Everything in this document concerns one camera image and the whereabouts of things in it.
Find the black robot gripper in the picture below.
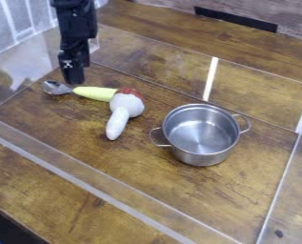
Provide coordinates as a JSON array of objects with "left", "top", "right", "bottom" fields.
[{"left": 49, "top": 0, "right": 96, "bottom": 85}]

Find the white red toy mushroom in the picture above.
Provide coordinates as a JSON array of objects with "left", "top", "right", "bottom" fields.
[{"left": 106, "top": 87, "right": 144, "bottom": 140}]

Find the stainless steel pot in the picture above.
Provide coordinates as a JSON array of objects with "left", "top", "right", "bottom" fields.
[{"left": 150, "top": 104, "right": 251, "bottom": 167}]

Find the clear acrylic enclosure panel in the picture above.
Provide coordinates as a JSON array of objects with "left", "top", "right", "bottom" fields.
[{"left": 0, "top": 26, "right": 302, "bottom": 244}]

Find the black wall baseboard strip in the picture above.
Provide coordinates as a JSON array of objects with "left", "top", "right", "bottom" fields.
[{"left": 194, "top": 7, "right": 278, "bottom": 32}]

